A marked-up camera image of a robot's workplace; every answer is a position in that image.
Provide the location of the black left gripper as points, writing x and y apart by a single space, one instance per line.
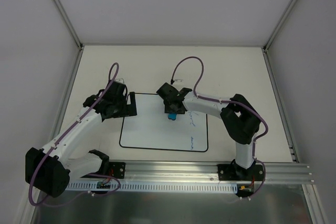
131 105

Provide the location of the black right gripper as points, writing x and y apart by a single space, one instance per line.
172 107

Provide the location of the blue whiteboard eraser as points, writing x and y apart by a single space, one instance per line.
172 116

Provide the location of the white whiteboard black rim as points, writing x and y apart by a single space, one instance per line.
152 129

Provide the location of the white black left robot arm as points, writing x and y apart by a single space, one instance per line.
51 168

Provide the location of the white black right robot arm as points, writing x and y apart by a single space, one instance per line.
239 117

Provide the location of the shiny metal front panel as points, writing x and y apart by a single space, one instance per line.
273 204

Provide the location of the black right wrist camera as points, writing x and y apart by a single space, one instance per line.
169 92

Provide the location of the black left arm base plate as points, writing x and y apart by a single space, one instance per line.
117 169

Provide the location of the aluminium front rail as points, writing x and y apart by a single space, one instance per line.
208 172

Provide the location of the aluminium left corner post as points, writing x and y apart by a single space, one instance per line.
65 18

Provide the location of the aluminium corner post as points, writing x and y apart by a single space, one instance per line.
281 22
65 18

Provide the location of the white slotted cable duct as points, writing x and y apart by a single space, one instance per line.
167 187

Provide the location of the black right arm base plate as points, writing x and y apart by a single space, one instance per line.
233 172

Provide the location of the aluminium right corner post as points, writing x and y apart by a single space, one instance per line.
281 22

